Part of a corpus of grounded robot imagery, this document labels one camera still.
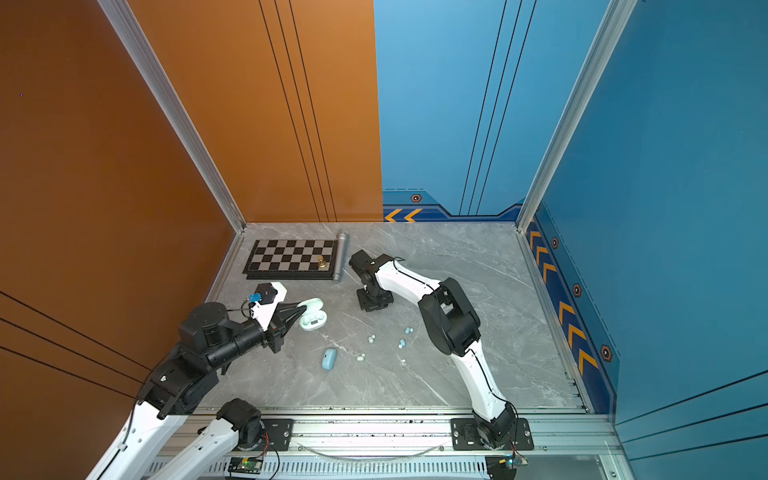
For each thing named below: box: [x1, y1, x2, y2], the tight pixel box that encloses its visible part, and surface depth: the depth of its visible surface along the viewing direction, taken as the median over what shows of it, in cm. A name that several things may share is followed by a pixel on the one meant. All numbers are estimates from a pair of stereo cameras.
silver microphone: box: [333, 231, 349, 283], surface depth 111 cm
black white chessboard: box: [242, 239, 338, 279], surface depth 107 cm
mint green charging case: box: [298, 298, 327, 331], surface depth 66 cm
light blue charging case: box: [322, 348, 337, 371], surface depth 84 cm
